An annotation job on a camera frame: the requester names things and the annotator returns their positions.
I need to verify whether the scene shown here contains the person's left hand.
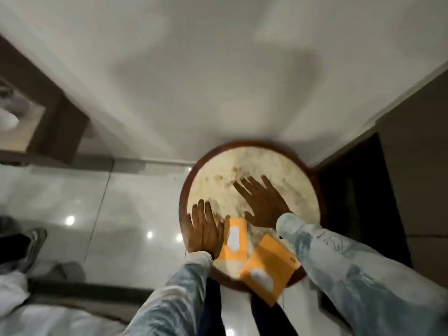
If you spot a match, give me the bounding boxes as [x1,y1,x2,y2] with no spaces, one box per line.
[185,199,225,259]

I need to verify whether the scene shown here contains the person's right hand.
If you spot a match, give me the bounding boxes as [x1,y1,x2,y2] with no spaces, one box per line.
[233,174,292,230]

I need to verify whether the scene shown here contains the person's left forearm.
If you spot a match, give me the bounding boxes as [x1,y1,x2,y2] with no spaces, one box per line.
[123,251,215,336]

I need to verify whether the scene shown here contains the person's right forearm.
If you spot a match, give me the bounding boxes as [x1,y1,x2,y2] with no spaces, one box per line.
[276,213,448,336]

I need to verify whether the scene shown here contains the round marble table wooden rim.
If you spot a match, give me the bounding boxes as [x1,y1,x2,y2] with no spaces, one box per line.
[178,140,327,292]

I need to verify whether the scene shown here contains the orange packet with white oval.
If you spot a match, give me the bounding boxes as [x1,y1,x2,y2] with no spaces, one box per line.
[215,217,250,273]
[239,234,301,308]

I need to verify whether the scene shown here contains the person's dark trousers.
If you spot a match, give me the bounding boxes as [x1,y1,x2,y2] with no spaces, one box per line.
[200,276,299,336]

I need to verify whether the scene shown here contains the brown wooden shelf unit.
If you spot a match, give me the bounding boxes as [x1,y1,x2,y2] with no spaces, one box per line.
[0,34,92,165]

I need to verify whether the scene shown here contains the white cloth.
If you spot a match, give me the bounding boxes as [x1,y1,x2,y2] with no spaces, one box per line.
[0,269,127,336]

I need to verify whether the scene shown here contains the white object in shelf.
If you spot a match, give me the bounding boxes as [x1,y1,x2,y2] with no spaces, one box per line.
[0,108,20,130]

